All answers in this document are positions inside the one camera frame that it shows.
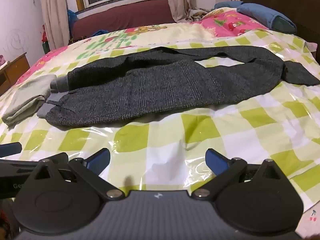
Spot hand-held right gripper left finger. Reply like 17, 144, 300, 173
31, 148, 124, 200

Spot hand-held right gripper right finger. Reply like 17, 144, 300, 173
191, 148, 285, 202

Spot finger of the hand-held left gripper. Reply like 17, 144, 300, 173
0, 142, 22, 156
47, 152, 68, 167

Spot dark grey checked pants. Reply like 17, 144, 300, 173
37, 45, 320, 128

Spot green white checkered bed sheet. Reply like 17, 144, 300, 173
0, 22, 320, 233

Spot beige folded cloth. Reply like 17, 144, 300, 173
1, 74, 58, 127

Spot wooden cabinet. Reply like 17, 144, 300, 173
0, 52, 31, 96

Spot white cherry print cloth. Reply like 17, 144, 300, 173
296, 200, 320, 240

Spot red green bag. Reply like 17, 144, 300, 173
41, 25, 50, 53

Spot blue bag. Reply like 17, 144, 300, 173
67, 9, 78, 32

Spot pink cartoon printed quilt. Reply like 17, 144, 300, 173
191, 7, 265, 38

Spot patterned cloth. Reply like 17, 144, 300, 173
191, 9, 213, 22

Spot blue pillow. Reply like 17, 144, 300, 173
236, 2, 298, 34

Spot dark blue cloth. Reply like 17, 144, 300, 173
214, 0, 244, 11

